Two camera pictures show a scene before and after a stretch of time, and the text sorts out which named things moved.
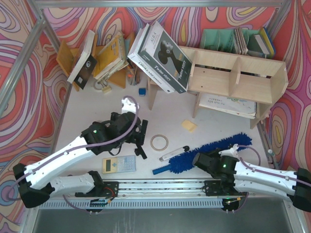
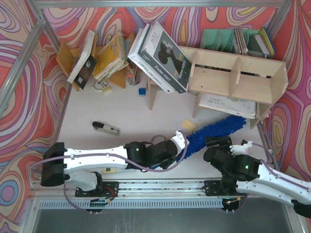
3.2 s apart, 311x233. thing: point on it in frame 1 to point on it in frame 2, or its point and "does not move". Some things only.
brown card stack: x=240 y=44 does not move
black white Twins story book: x=159 y=49 does not move
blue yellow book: x=267 y=41 does not move
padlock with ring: x=100 y=85 does not move
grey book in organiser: x=261 y=44 does not move
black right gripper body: x=200 y=160 to x=217 y=144
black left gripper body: x=142 y=137 to x=167 y=154
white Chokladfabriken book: x=133 y=55 does not move
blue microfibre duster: x=183 y=161 to x=196 y=138
